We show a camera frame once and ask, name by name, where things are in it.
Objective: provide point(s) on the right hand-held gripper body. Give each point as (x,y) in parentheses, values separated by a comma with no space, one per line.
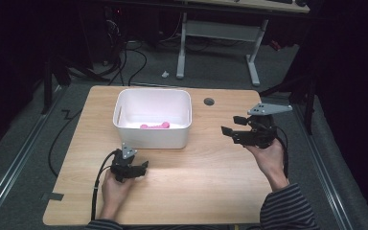
(260,127)

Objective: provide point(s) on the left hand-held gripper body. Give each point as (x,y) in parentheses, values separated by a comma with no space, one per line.
(123,166)

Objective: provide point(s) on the white plastic bin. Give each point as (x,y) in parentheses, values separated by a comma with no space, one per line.
(153,139)

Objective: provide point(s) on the pink bone chew toy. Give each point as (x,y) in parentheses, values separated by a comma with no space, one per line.
(156,126)

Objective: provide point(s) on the person's left hand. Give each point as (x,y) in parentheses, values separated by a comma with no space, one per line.
(115,191)

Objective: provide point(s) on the person's right hand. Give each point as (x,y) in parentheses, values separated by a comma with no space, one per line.
(266,159)

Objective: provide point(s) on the round black table grommet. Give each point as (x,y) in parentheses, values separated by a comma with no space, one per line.
(209,102)

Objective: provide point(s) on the black metal stand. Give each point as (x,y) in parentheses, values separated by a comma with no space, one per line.
(308,96)
(48,86)

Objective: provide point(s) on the grey tape piece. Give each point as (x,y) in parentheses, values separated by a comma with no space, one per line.
(53,196)

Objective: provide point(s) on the small red object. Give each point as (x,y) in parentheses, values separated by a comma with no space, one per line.
(275,45)

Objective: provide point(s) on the small white floor scrap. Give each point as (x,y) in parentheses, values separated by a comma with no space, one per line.
(165,74)

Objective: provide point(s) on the black keyboard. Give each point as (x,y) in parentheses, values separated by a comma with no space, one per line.
(279,1)

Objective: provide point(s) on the black computer mouse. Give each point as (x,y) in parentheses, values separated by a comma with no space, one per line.
(301,3)

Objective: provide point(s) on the metal floor rail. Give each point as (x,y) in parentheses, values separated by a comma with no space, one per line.
(326,179)
(16,159)

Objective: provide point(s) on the grey metal frame desk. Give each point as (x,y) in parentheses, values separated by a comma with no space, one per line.
(220,30)

